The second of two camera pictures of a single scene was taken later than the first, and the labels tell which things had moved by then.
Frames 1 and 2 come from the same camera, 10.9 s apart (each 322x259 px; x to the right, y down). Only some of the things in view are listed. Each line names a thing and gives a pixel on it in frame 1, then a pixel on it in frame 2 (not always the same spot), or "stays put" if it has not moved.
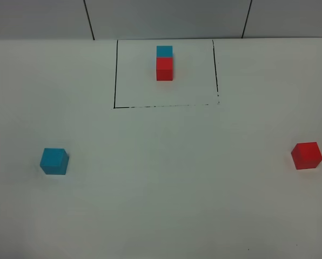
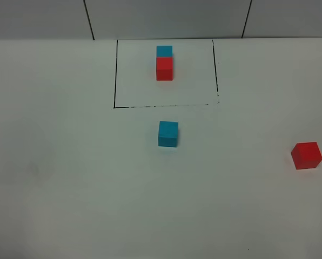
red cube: [306, 155] stays put
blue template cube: [164, 51] stays put
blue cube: [54, 161] → [168, 134]
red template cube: [165, 68] stays put
